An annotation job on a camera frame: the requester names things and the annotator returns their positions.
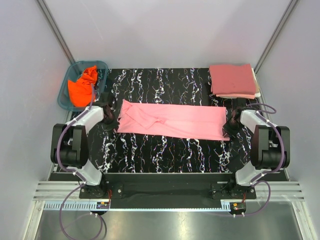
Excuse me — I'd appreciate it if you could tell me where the pink t-shirt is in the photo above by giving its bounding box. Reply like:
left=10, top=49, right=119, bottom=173
left=117, top=100, right=230, bottom=141

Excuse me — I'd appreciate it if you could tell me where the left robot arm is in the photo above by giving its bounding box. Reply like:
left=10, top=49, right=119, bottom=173
left=50, top=104, right=119, bottom=198

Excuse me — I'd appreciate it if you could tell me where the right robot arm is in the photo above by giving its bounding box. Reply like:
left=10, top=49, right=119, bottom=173
left=222, top=107, right=291, bottom=199

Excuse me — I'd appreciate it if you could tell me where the peach folded shirt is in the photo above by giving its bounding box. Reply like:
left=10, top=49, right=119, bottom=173
left=214, top=93, right=256, bottom=99

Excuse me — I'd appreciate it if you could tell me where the orange t-shirt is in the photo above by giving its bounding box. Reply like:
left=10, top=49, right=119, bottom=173
left=67, top=65, right=98, bottom=108

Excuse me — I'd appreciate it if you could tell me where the dark red folded shirt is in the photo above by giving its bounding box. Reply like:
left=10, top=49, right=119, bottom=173
left=209, top=64, right=256, bottom=96

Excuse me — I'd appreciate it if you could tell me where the teal plastic basket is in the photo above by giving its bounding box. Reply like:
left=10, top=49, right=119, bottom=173
left=57, top=60, right=109, bottom=112

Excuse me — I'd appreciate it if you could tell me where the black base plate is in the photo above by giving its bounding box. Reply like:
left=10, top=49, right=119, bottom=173
left=79, top=173, right=257, bottom=211

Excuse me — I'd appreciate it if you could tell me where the left aluminium frame post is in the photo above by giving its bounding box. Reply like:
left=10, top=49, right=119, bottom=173
left=35, top=0, right=76, bottom=65

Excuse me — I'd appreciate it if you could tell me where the aluminium frame post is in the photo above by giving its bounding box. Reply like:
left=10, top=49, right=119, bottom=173
left=253, top=0, right=301, bottom=73
left=35, top=0, right=76, bottom=65

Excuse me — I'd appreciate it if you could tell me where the aluminium rail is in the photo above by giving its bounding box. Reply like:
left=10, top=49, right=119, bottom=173
left=33, top=181, right=305, bottom=212

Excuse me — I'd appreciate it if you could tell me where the right aluminium frame post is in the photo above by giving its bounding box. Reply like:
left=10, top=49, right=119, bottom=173
left=253, top=0, right=301, bottom=73

